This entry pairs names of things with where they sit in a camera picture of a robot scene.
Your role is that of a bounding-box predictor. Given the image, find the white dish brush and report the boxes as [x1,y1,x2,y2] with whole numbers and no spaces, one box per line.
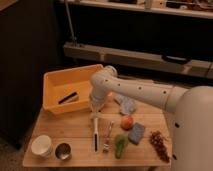
[93,117,99,152]

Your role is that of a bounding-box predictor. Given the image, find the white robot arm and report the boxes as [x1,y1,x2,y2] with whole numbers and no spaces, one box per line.
[90,66,213,171]

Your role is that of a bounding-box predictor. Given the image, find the metal cup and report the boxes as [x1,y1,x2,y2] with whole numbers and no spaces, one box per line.
[55,143,71,160]

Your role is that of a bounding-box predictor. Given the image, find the blue white cloth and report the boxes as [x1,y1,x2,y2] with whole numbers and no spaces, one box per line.
[114,94,136,115]

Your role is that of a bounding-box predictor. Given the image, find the yellow plastic bin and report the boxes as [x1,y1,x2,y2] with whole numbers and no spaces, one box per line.
[43,64,103,115]

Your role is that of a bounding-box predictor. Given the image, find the orange peach fruit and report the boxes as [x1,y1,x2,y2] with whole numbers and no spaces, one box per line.
[120,115,134,130]

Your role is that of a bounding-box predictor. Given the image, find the wooden table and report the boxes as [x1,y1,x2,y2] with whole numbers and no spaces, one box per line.
[23,93,172,168]

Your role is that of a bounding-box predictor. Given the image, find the metal fork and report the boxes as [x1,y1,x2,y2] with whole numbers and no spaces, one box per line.
[103,121,114,153]

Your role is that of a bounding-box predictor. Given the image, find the green plush toy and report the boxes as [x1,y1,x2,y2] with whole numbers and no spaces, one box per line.
[114,134,128,159]

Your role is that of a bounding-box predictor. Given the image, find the blue sponge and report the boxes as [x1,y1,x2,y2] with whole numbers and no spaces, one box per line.
[128,123,145,145]

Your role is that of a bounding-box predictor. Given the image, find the white stacked bowls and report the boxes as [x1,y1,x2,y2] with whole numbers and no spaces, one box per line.
[31,135,53,157]

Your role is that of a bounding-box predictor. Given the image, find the dark red grapes bunch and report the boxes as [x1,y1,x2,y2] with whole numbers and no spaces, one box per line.
[149,131,170,163]

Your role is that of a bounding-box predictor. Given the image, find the grey shelf beam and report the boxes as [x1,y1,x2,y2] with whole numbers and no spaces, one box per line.
[63,42,213,79]

